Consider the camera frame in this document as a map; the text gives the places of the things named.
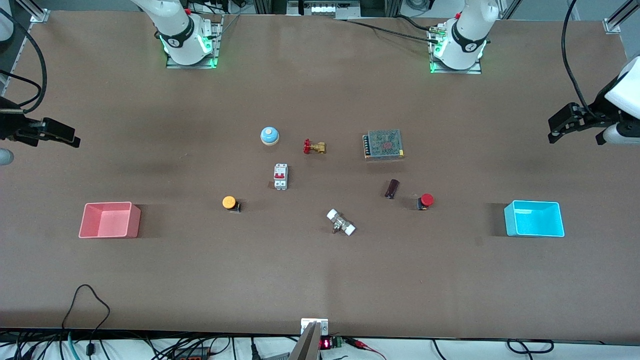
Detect pink plastic bin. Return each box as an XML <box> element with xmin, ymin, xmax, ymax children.
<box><xmin>78</xmin><ymin>201</ymin><xmax>142</xmax><ymax>239</ymax></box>

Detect cyan plastic bin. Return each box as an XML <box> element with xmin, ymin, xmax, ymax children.
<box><xmin>503</xmin><ymin>200</ymin><xmax>565</xmax><ymax>238</ymax></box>

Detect metal mesh power supply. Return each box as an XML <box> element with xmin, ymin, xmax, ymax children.
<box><xmin>362</xmin><ymin>129</ymin><xmax>405</xmax><ymax>161</ymax></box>

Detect metal fitting white caps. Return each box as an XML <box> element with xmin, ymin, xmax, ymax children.
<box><xmin>326</xmin><ymin>208</ymin><xmax>357</xmax><ymax>237</ymax></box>

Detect orange black power strip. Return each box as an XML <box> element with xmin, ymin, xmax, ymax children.
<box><xmin>172</xmin><ymin>347</ymin><xmax>212</xmax><ymax>360</ymax></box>

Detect white electronics box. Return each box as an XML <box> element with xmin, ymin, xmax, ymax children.
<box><xmin>299</xmin><ymin>0</ymin><xmax>362</xmax><ymax>19</ymax></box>

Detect red clip lead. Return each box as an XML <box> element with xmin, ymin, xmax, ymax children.
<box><xmin>349</xmin><ymin>338</ymin><xmax>387</xmax><ymax>360</ymax></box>

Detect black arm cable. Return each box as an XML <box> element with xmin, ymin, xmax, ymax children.
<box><xmin>0</xmin><ymin>7</ymin><xmax>49</xmax><ymax>114</ymax></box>
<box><xmin>560</xmin><ymin>0</ymin><xmax>603</xmax><ymax>119</ymax></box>

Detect aluminium corner bracket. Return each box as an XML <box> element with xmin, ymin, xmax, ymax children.
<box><xmin>20</xmin><ymin>0</ymin><xmax>51</xmax><ymax>24</ymax></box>
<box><xmin>603</xmin><ymin>0</ymin><xmax>640</xmax><ymax>35</ymax></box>

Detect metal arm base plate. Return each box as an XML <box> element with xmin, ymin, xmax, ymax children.
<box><xmin>429</xmin><ymin>30</ymin><xmax>483</xmax><ymax>75</ymax></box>
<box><xmin>166</xmin><ymin>15</ymin><xmax>223</xmax><ymax>69</ymax></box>

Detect thin black looped cable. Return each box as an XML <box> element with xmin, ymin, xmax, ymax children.
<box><xmin>61</xmin><ymin>284</ymin><xmax>111</xmax><ymax>357</ymax></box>

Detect long black table cable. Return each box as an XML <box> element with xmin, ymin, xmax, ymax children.
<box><xmin>332</xmin><ymin>18</ymin><xmax>442</xmax><ymax>44</ymax></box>

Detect black coiled cable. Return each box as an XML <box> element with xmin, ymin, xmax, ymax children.
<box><xmin>507</xmin><ymin>338</ymin><xmax>555</xmax><ymax>354</ymax></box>

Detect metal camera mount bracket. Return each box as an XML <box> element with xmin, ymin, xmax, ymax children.
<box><xmin>300</xmin><ymin>318</ymin><xmax>329</xmax><ymax>336</ymax></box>

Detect grey camera pole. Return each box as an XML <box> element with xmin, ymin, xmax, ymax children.
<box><xmin>288</xmin><ymin>321</ymin><xmax>321</xmax><ymax>360</ymax></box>

